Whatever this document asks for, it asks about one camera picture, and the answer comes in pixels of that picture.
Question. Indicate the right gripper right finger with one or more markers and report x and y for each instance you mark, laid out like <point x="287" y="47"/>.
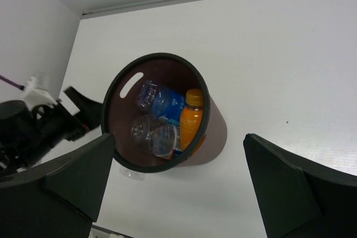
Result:
<point x="298" y="197"/>

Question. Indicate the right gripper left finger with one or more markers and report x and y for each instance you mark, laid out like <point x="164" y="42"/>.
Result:
<point x="59" y="198"/>

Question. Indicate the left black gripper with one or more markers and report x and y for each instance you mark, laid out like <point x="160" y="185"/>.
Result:
<point x="28" y="135"/>

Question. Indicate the clear bottle white label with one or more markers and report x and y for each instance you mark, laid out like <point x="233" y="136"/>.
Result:
<point x="153" y="136"/>

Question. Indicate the clear bottle blue label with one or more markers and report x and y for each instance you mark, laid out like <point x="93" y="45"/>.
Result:
<point x="161" y="101"/>

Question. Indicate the orange juice bottle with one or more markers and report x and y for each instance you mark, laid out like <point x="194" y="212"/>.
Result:
<point x="191" y="117"/>

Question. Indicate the brown plastic bin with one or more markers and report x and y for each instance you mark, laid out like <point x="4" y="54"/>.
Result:
<point x="120" y="110"/>

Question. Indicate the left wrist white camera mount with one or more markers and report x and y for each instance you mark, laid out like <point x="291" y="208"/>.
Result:
<point x="34" y="96"/>

